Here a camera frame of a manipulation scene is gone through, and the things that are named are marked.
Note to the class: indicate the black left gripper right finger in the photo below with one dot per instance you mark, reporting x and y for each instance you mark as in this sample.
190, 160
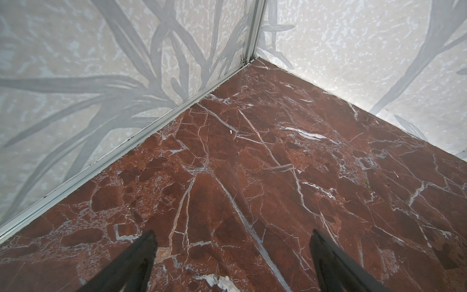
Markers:
337, 271

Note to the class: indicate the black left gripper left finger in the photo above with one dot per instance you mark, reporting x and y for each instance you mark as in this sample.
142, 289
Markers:
130, 271

